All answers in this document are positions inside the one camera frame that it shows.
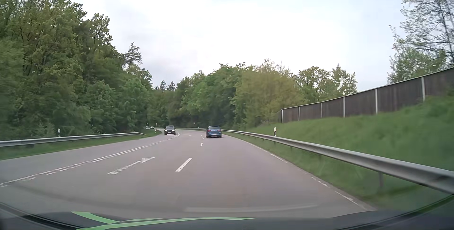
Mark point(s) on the wood of light green trees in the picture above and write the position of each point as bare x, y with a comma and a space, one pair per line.
248, 95

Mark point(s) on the blue car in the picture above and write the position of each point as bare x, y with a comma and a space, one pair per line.
214, 131

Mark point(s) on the dark car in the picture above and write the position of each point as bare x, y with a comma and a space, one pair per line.
170, 130

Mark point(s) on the road markings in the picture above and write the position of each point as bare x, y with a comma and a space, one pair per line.
183, 165

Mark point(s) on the grey asphalt road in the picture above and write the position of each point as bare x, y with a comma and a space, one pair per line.
220, 187

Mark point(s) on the car's own bonnet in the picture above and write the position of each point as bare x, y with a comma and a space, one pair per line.
227, 223

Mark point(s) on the brown noise barrier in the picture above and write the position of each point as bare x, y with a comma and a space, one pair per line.
361, 103

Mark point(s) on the grassy bank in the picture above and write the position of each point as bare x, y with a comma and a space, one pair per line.
372, 141

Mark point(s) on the dense green wood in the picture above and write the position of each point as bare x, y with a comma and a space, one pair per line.
60, 77

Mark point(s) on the grass verge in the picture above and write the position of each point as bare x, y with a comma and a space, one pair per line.
53, 148

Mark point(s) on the birch trees behind barrier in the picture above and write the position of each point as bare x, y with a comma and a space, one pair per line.
422, 34

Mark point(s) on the long metal guard rail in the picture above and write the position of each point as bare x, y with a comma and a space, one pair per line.
354, 157

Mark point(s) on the short metal guard rail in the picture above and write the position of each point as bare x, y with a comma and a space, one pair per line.
64, 139

